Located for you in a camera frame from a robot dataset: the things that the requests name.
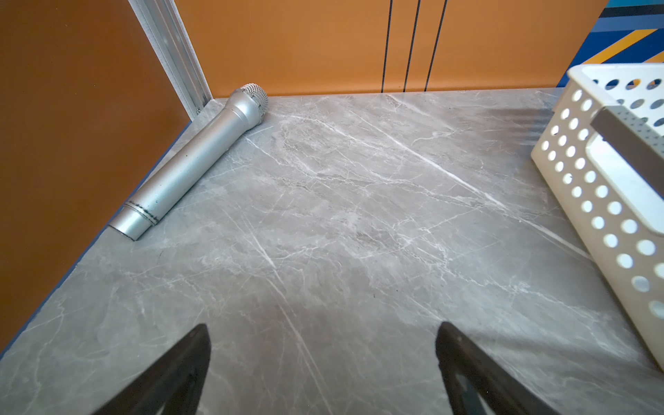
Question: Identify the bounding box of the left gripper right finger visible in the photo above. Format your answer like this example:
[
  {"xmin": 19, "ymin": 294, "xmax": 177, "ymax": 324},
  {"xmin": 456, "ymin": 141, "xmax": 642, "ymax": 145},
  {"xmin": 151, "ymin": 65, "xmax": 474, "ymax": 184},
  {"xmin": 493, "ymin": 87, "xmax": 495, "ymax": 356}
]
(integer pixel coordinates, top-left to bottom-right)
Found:
[{"xmin": 435, "ymin": 322, "xmax": 557, "ymax": 414}]

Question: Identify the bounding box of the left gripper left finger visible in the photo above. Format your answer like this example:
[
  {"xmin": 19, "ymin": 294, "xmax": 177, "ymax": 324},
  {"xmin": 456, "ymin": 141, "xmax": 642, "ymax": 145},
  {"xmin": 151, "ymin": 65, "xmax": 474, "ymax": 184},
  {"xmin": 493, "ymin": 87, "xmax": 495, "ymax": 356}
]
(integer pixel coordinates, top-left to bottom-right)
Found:
[{"xmin": 95, "ymin": 323, "xmax": 211, "ymax": 414}]

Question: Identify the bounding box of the white perforated plastic basket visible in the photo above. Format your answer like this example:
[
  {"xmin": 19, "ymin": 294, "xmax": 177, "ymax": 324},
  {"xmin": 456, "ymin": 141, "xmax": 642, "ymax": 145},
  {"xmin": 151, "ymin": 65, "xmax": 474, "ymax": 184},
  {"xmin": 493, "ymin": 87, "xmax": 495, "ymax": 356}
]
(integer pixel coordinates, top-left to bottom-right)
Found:
[{"xmin": 531, "ymin": 63, "xmax": 663, "ymax": 362}]

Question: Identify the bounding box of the silver microphone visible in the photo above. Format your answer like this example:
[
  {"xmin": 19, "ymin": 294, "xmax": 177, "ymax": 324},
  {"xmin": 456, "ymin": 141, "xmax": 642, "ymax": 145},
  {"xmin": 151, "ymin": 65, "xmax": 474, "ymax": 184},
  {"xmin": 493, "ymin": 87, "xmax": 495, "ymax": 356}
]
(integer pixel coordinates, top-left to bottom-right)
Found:
[{"xmin": 110, "ymin": 83, "xmax": 269, "ymax": 241}]

